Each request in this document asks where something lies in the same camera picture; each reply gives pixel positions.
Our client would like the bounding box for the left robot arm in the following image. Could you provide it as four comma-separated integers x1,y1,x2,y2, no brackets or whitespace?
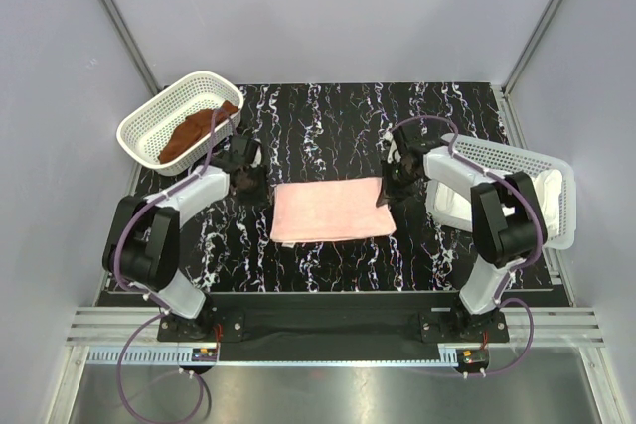
102,135,268,341

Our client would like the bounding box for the controller board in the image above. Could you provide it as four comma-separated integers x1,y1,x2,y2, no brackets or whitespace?
458,349,490,372
191,345,220,364

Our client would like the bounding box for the brown towel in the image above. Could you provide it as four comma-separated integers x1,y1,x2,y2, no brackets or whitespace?
158,101,239,164

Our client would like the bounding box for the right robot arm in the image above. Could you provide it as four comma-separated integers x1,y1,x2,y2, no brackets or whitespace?
376,122,548,342

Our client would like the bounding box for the right controller board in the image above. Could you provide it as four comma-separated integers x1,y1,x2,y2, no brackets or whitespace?
458,349,490,372

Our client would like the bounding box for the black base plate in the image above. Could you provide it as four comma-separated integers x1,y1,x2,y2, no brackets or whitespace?
157,291,509,364

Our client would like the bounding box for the white perforated basket right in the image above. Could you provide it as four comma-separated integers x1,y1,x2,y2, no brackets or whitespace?
424,133,576,250

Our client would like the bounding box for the white towel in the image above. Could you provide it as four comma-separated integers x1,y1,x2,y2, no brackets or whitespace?
426,169,562,236

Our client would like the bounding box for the pink towel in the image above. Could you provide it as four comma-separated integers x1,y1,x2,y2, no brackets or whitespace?
270,177,397,244

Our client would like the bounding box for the left controller board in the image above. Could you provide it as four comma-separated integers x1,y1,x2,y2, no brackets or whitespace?
191,345,220,364

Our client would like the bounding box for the white perforated basket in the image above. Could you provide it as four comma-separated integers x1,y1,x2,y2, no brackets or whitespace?
424,133,576,250
116,71,244,177

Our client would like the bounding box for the white perforated basket left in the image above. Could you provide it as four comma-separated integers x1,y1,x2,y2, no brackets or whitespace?
116,71,244,177

